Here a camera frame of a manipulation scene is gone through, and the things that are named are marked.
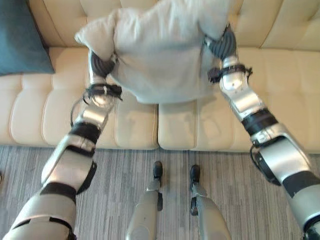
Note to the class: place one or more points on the dark robot foot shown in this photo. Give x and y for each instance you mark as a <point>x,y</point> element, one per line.
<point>195,173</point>
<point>157,170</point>

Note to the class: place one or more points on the silver left robot leg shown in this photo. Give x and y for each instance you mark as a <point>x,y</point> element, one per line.
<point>143,212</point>

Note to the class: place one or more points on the silver right robot leg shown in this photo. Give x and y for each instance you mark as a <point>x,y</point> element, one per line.
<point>210,215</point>

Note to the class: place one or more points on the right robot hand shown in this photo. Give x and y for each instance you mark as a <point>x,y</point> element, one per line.
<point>223,45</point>

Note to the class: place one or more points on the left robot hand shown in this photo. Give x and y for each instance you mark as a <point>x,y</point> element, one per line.
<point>101,65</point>

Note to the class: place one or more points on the teal blue cushion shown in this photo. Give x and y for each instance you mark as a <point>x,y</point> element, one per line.
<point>18,37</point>

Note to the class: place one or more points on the cream leather sofa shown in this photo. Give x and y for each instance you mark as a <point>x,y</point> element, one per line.
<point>160,82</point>

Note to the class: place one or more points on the dark right robot foot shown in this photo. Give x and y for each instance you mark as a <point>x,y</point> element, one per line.
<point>195,173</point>

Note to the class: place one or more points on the light grey cushion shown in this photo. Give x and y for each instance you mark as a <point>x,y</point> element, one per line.
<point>160,47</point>

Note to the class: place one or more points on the dark left robot foot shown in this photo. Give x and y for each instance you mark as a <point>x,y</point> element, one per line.
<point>157,170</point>

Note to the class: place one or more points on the silver robot leg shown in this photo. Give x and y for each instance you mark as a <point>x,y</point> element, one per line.
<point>210,215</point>
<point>143,212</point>

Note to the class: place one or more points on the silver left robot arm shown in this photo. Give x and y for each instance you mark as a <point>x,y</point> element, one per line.
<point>67,160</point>

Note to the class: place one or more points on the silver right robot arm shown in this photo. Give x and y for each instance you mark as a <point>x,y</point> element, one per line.
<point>265,135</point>

